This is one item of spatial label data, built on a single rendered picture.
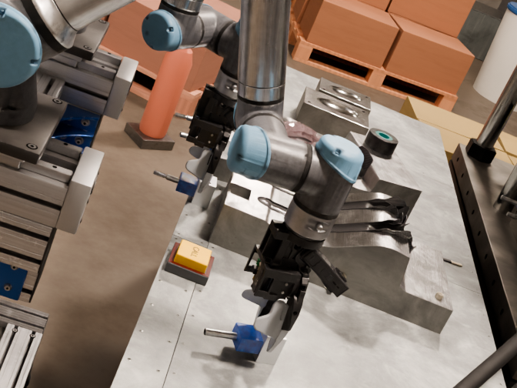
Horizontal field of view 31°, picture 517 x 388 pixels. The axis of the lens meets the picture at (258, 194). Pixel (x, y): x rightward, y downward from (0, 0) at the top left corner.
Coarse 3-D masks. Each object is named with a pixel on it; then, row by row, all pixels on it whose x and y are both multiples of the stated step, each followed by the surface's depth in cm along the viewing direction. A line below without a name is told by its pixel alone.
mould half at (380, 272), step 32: (224, 192) 199; (256, 192) 187; (224, 224) 179; (256, 224) 178; (256, 256) 181; (352, 256) 179; (384, 256) 178; (416, 256) 197; (352, 288) 182; (384, 288) 181; (416, 288) 184; (448, 288) 190; (416, 320) 183
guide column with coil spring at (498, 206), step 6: (516, 168) 262; (510, 174) 264; (516, 174) 261; (510, 180) 263; (516, 180) 262; (504, 186) 265; (510, 186) 263; (516, 186) 262; (504, 192) 264; (510, 192) 263; (516, 192) 263; (498, 198) 266; (510, 198) 264; (516, 198) 264; (498, 204) 266; (504, 204) 265; (510, 204) 264; (498, 210) 266; (504, 210) 265; (510, 210) 266
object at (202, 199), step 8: (160, 176) 192; (168, 176) 192; (184, 176) 192; (192, 176) 194; (184, 184) 191; (192, 184) 191; (200, 184) 190; (184, 192) 192; (192, 192) 191; (208, 192) 191; (192, 200) 192; (200, 200) 192; (208, 200) 192
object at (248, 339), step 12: (240, 324) 151; (216, 336) 149; (228, 336) 149; (240, 336) 149; (252, 336) 150; (264, 336) 150; (240, 348) 149; (252, 348) 150; (264, 348) 150; (276, 348) 151; (264, 360) 151; (276, 360) 152
